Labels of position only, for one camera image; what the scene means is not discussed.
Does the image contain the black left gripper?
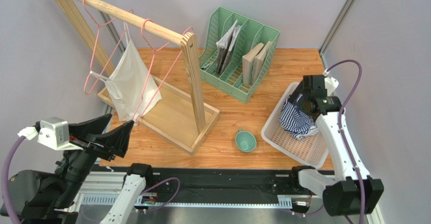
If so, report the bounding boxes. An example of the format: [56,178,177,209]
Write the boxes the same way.
[52,111,134,205]

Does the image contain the blue white striped tank top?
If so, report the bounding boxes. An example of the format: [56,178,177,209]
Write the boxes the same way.
[279,94,320,141]

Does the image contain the pink wire hanger with white top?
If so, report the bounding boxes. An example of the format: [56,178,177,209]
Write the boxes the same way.
[82,0,135,95]

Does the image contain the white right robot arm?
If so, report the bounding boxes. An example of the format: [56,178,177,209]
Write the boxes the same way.
[138,75,384,216]

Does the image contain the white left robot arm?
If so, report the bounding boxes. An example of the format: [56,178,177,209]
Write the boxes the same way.
[1,113,135,223]

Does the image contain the white plastic basket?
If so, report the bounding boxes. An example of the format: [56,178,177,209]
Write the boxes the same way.
[261,82,329,169]

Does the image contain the beige books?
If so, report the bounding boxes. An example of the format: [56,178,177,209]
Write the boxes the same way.
[242,41,272,87]

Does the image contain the wooden clothes rack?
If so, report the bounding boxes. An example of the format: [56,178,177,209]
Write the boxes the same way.
[55,0,220,155]

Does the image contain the green plastic file organizer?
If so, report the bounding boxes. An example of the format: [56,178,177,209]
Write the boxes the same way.
[199,7,280,103]

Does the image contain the green ceramic cup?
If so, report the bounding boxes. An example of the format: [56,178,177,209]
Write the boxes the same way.
[235,129,257,153]

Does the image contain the grey striped folded cloth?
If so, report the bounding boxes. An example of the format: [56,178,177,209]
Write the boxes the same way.
[216,20,241,76]

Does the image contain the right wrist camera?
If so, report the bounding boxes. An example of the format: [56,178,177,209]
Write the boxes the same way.
[322,70,339,96]

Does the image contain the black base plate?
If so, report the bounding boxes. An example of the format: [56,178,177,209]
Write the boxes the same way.
[91,164,324,205]

